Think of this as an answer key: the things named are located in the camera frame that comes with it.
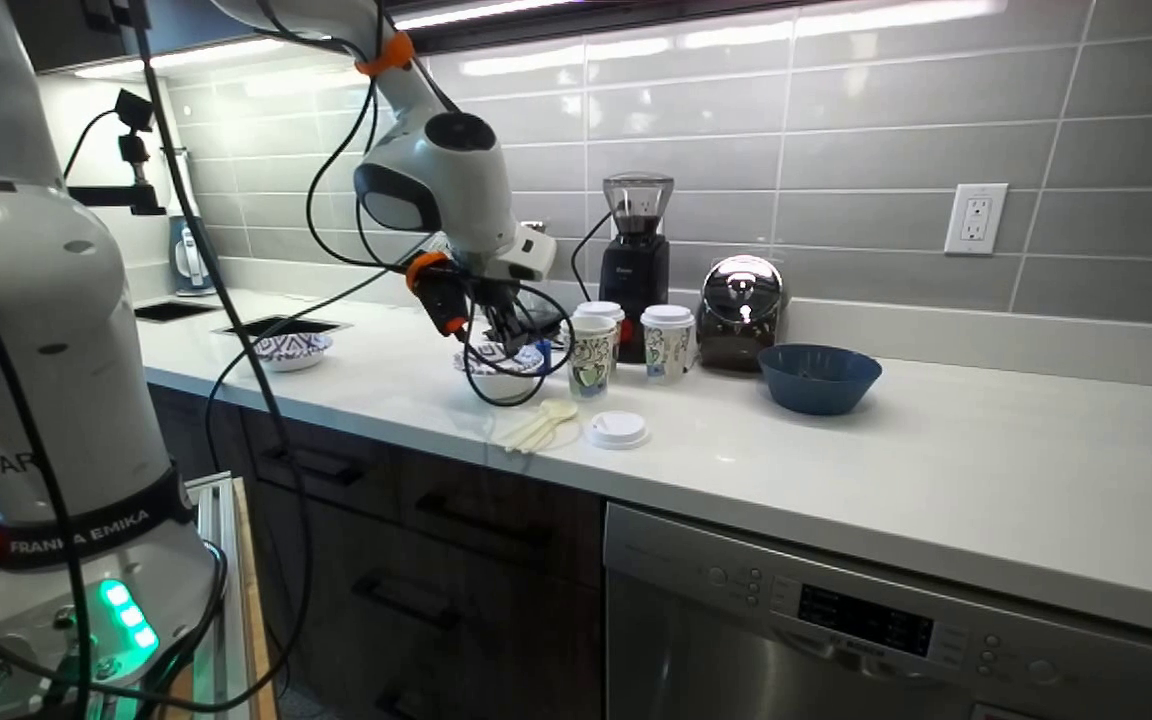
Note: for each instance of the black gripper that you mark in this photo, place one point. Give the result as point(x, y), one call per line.
point(455, 297)

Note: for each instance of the blue patterned white plate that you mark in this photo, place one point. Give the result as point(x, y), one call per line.
point(497, 360)

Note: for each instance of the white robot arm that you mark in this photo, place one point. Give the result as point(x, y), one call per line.
point(81, 452)

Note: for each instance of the open patterned paper cup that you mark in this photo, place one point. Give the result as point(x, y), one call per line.
point(592, 359)

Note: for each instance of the lidded paper cup left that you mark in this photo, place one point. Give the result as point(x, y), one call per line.
point(607, 314)

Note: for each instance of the lidded paper cup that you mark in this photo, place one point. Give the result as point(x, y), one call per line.
point(667, 339)
point(607, 314)

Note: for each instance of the lidded paper cup right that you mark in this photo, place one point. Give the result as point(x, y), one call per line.
point(667, 339)

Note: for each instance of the white plastic cup lid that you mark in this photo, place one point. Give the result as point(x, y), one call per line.
point(617, 424)

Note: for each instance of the white bowl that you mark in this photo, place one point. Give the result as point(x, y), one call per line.
point(495, 390)

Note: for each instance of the wooden chopsticks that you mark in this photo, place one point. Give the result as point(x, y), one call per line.
point(541, 428)

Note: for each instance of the black coffee grinder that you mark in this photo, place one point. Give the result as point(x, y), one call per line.
point(633, 266)

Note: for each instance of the chrome lidded canister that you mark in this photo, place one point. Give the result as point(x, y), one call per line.
point(741, 314)

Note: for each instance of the dark blue bowl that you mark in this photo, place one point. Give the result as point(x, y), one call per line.
point(817, 376)

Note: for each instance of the dark wood cabinet drawers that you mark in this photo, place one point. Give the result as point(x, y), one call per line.
point(400, 582)

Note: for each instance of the blue white bottle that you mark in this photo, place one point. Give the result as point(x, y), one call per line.
point(183, 241)

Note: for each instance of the stainless dishwasher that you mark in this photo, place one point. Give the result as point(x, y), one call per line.
point(717, 627)

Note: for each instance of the black camera on stand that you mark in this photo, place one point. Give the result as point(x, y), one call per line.
point(137, 192)

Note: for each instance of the white wall outlet right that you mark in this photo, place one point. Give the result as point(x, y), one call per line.
point(973, 216)

